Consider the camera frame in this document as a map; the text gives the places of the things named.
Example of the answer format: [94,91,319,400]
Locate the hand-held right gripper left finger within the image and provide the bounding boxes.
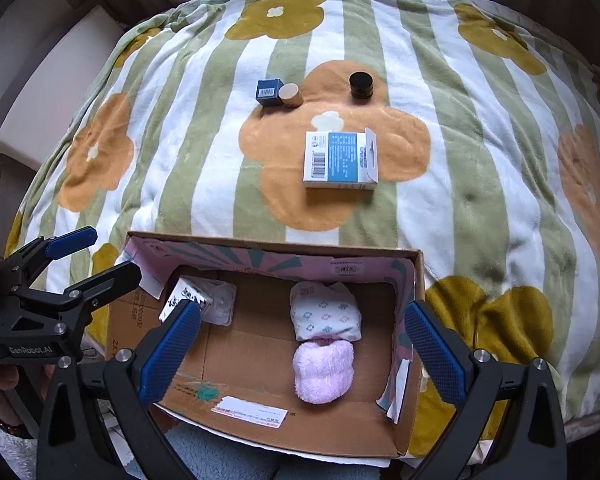
[36,301,203,480]

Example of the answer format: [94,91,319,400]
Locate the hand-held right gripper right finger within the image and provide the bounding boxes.
[402,300,568,480]

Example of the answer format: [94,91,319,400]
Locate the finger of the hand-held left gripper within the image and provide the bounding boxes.
[0,226,99,292]
[11,261,144,342]

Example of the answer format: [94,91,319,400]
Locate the cardboard box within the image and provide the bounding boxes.
[107,231,425,460]

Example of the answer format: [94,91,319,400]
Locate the person's left forearm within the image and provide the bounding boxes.
[0,400,43,480]

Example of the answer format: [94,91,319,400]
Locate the small white printed packet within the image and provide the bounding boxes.
[159,277,213,323]

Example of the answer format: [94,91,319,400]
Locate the clear plastic blister pack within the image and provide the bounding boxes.
[190,277,237,327]

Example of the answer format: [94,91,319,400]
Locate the pink fluffy cloth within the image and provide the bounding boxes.
[293,337,356,405]

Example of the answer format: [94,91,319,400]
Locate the floral print soft packet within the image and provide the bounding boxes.
[290,281,362,343]

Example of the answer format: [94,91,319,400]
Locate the person's legs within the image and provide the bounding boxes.
[165,422,421,480]

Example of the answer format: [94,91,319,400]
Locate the white bench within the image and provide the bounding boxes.
[0,5,126,171]

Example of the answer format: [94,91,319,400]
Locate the striped floral blanket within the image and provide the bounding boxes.
[2,0,600,461]

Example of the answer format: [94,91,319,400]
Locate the white and blue box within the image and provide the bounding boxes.
[302,128,379,191]

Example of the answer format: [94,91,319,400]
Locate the small blue box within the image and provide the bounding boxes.
[256,78,286,107]

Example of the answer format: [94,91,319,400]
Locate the tan round cap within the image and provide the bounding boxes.
[279,83,303,109]

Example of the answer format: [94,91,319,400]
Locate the black round jar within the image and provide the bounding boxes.
[349,73,375,103]

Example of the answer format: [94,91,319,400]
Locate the dark bead bracelet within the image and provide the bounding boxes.
[0,411,32,439]

